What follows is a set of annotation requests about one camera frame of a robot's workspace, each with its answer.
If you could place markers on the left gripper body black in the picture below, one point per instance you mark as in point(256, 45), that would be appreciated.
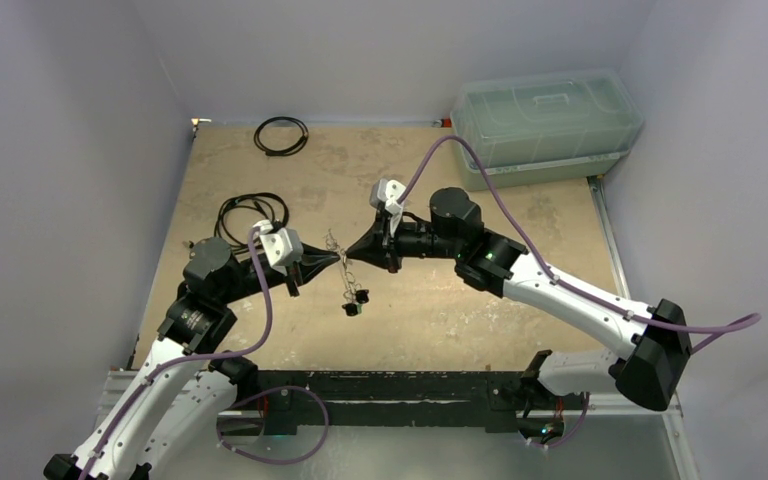
point(293, 273)

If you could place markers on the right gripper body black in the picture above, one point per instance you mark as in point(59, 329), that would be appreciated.
point(390, 241)

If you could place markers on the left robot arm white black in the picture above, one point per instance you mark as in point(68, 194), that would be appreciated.
point(184, 381)

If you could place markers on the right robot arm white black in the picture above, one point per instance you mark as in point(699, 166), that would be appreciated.
point(646, 348)

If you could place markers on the translucent green storage box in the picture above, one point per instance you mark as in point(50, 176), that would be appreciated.
point(543, 128)

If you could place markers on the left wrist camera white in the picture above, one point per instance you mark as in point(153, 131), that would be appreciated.
point(281, 245)

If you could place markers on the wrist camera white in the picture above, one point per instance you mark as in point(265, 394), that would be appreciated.
point(387, 194)
point(281, 245)

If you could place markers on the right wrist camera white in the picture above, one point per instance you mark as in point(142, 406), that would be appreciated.
point(387, 194)

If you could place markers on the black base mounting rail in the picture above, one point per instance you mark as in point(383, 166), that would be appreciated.
point(495, 401)

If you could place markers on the aluminium frame rail right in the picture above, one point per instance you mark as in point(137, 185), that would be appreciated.
point(595, 184)

